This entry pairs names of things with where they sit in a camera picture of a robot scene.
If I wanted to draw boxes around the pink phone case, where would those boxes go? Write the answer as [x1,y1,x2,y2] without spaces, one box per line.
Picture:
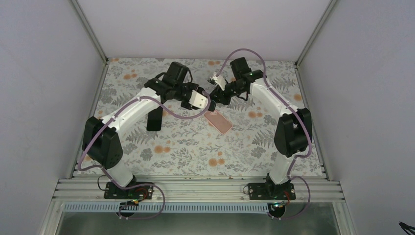
[204,110,233,135]

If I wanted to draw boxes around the black phone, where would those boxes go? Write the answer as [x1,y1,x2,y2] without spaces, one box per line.
[146,107,163,132]

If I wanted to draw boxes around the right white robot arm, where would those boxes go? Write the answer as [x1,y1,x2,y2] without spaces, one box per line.
[209,57,312,195]

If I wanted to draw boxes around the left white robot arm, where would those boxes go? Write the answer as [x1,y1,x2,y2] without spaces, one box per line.
[78,62,210,189]

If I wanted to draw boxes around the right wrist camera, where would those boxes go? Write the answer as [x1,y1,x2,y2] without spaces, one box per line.
[208,73,228,91]

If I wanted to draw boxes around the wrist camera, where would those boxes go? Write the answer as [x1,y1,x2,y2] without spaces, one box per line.
[188,90,209,109]
[208,73,228,91]

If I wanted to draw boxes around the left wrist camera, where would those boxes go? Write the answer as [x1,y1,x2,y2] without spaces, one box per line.
[188,90,209,109]

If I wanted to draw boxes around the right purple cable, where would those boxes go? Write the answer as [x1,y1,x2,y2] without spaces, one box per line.
[218,48,313,221]

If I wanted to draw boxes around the purple cable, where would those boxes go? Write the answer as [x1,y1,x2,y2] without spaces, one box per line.
[77,94,213,220]
[218,48,313,221]

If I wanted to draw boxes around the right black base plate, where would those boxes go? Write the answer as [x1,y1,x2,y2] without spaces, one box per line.
[247,181,296,200]

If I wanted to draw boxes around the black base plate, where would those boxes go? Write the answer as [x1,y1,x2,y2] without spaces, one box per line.
[103,182,154,200]
[247,181,296,200]

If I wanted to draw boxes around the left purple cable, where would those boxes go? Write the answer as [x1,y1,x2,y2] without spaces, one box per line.
[77,94,213,220]

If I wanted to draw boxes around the left aluminium corner post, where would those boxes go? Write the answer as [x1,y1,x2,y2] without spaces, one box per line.
[70,0,108,64]

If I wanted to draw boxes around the aluminium corner post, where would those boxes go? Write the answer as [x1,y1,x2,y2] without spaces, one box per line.
[295,0,337,68]
[70,0,108,64]

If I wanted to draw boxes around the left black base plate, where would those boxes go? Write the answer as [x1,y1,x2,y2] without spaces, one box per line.
[103,182,154,200]

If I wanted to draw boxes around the white slotted cable duct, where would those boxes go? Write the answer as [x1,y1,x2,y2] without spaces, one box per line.
[62,202,269,214]

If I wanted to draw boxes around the right aluminium corner post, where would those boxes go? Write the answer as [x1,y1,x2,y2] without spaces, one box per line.
[295,0,337,68]

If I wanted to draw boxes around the aluminium front rail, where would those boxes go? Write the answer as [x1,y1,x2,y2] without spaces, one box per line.
[52,175,345,203]

